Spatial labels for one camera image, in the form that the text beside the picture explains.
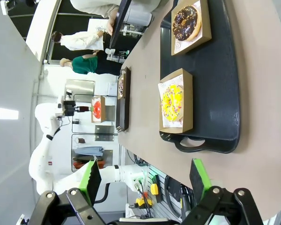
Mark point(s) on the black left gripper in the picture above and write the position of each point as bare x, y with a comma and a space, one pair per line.
70, 108

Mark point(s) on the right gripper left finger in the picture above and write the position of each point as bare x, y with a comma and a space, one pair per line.
61, 206

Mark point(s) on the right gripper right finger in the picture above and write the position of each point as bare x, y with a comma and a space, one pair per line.
224, 206

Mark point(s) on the red glazed donut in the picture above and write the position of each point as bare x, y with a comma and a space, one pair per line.
97, 109

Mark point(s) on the brown cardboard food box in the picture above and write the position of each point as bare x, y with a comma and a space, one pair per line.
103, 110
125, 84
207, 23
188, 105

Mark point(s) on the purple striped sprinkle donut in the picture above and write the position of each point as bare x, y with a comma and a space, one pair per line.
121, 86

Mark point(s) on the yellow sprinkle donut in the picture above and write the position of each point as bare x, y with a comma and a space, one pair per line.
168, 114

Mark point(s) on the black serving tray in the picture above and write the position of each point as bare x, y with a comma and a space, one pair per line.
121, 18

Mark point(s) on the chocolate sprinkle donut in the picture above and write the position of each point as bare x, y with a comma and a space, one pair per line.
189, 14

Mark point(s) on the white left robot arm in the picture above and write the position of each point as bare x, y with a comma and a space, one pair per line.
39, 152

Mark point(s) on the person's left forearm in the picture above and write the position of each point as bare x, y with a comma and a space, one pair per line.
110, 12

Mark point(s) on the person's left hand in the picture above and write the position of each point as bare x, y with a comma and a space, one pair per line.
110, 25

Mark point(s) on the steel cabinet panel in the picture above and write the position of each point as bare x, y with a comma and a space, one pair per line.
80, 86

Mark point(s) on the folded blue jeans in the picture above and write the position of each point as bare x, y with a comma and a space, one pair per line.
89, 150

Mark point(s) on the person in green top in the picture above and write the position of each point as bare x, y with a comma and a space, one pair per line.
84, 65

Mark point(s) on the small white device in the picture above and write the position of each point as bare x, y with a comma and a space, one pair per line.
111, 55

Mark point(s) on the person in white shirt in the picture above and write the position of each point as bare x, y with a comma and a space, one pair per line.
79, 41

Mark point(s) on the ceiling light panel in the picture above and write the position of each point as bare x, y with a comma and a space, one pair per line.
4, 113

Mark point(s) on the white paper sheet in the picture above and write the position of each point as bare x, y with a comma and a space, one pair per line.
96, 24

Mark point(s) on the person in beige sweater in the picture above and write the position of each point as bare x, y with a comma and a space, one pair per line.
96, 5

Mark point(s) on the white cylindrical air purifier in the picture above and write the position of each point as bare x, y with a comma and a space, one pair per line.
138, 18

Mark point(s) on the grey slotted wall panel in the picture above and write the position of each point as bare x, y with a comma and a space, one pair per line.
164, 211

